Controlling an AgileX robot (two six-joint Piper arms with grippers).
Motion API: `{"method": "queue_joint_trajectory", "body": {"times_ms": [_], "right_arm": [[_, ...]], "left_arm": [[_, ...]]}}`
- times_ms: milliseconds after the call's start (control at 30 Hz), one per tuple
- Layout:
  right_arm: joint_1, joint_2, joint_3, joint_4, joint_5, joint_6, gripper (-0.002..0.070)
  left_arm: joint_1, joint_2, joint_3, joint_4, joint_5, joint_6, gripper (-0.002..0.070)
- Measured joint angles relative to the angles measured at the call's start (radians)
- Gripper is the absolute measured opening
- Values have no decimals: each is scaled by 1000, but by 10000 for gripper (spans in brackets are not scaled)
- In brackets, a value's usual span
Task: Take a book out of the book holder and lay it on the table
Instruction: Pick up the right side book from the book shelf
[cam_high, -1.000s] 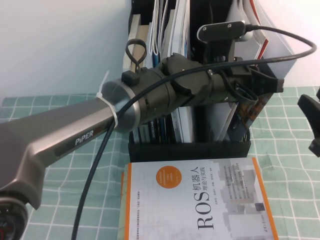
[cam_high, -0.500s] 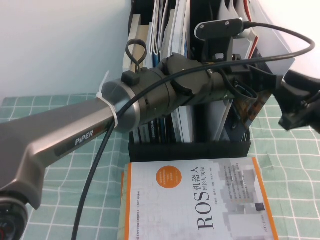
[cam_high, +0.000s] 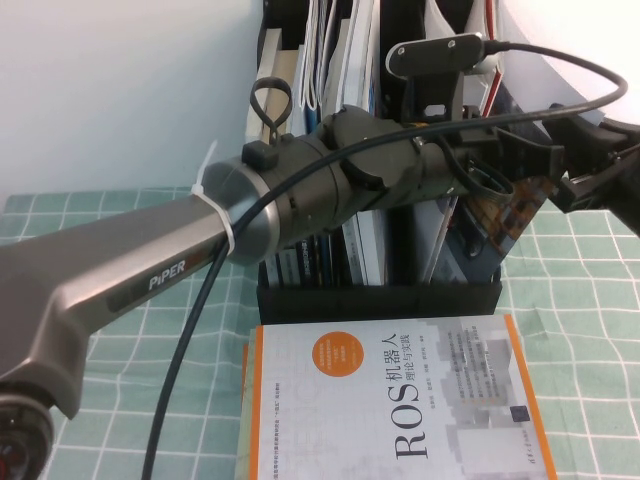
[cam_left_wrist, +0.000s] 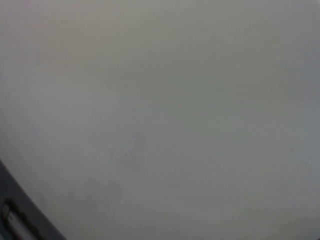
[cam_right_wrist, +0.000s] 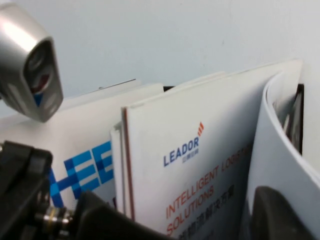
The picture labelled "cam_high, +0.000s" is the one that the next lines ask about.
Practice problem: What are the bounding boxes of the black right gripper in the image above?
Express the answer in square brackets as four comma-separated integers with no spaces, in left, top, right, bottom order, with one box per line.
[419,102,640,215]

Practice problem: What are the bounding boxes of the large white red-print book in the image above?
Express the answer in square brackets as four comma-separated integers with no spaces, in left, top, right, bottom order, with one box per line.
[338,0,392,287]

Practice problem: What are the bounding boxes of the black plastic book holder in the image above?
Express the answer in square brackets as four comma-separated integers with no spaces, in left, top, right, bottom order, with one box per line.
[256,0,504,324]

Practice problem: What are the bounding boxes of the white orange ROS book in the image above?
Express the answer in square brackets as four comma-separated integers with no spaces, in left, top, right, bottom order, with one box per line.
[252,313,559,480]

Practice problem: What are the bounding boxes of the pale green cover book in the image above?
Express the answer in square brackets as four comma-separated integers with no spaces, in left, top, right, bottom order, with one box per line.
[235,325,265,480]

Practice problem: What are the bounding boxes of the green checked tablecloth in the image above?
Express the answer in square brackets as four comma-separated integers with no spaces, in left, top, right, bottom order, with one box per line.
[0,172,640,480]

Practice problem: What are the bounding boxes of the thin white booklet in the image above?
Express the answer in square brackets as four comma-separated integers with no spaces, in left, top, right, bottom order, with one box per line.
[318,0,346,114]

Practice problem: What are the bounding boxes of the blue cover thin booklet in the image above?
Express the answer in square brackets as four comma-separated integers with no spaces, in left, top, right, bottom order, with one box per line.
[299,0,335,287]

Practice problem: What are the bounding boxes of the white zip tie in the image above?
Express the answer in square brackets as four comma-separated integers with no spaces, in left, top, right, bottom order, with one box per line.
[192,141,239,252]

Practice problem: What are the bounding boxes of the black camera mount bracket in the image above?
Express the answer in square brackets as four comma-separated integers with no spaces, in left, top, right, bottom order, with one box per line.
[402,68,467,127]

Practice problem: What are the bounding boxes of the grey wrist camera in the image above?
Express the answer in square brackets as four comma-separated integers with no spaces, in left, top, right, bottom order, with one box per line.
[386,31,485,80]

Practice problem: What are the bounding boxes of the small black cable loop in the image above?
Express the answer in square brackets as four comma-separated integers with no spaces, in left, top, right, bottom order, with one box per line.
[251,76,293,147]

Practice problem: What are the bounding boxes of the long black camera cable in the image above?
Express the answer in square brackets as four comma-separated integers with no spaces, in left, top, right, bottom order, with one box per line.
[141,38,630,480]

